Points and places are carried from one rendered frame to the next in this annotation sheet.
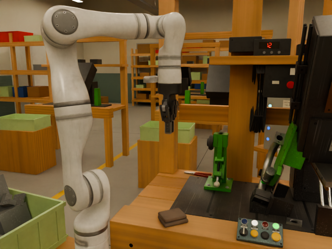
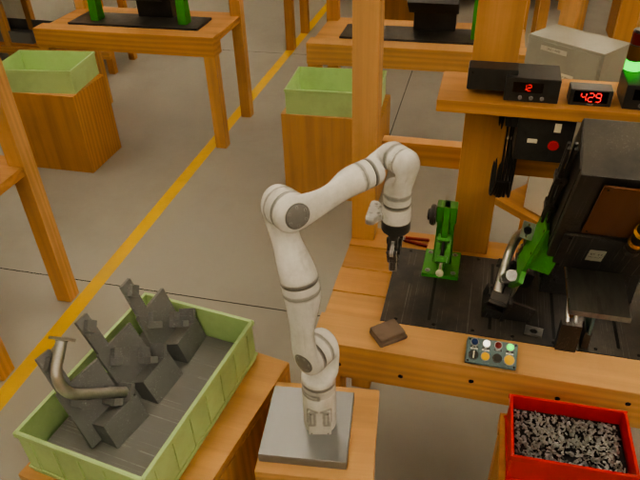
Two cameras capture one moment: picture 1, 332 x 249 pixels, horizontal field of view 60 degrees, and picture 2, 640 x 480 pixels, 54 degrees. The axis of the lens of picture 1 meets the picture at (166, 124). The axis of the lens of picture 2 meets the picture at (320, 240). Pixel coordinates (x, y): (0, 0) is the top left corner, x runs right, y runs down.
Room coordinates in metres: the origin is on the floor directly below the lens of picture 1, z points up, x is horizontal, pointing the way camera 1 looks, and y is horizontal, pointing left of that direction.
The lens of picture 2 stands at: (-0.40, 0.22, 2.33)
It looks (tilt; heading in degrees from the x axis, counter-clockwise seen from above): 36 degrees down; 359
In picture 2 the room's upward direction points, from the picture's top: 2 degrees counter-clockwise
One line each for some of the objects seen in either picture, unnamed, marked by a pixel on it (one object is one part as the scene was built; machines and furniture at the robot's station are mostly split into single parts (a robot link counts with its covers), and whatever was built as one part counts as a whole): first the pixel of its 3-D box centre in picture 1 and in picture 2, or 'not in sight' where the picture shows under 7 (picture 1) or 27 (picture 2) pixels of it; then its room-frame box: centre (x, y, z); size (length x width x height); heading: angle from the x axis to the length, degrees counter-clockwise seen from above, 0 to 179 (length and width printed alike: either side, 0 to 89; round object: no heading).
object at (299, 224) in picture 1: (294, 222); (533, 330); (1.01, -0.49, 0.90); 0.06 x 0.04 x 0.01; 64
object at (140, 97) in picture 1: (170, 77); not in sight; (11.12, -0.16, 1.11); 3.01 x 0.54 x 2.23; 73
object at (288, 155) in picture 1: (293, 148); (543, 247); (1.11, -0.51, 1.17); 0.13 x 0.12 x 0.20; 73
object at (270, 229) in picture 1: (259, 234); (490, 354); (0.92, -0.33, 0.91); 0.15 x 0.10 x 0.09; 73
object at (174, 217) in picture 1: (172, 217); (388, 332); (1.03, -0.03, 0.91); 0.10 x 0.08 x 0.03; 112
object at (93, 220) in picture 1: (90, 202); (317, 360); (0.73, 0.21, 1.13); 0.09 x 0.09 x 0.17; 49
